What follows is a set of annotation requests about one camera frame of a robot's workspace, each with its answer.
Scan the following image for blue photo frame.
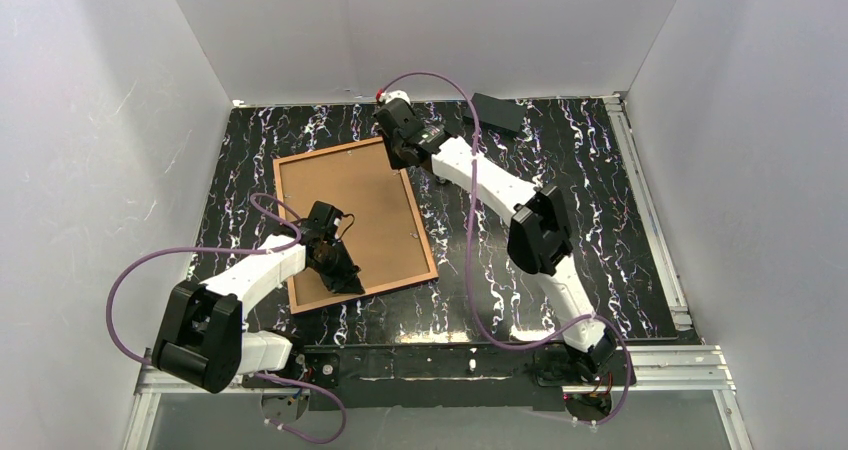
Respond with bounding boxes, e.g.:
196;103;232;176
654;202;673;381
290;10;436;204
272;137;438;297

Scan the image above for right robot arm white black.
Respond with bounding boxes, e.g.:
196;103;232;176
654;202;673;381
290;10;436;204
374;91;616;380

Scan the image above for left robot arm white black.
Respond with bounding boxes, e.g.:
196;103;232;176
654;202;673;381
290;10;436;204
151;201;364;393

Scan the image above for black rectangular box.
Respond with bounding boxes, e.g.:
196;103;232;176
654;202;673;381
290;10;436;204
471;93;527;136

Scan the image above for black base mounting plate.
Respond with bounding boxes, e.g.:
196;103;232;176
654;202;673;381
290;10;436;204
280;344;642;411

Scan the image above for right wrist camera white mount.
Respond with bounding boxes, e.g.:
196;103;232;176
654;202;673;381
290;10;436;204
376;89;411;106

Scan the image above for aluminium rail right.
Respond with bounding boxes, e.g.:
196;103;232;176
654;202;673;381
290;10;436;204
601;94;694;331

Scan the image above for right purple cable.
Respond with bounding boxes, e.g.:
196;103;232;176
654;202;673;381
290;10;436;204
380;71;634;428

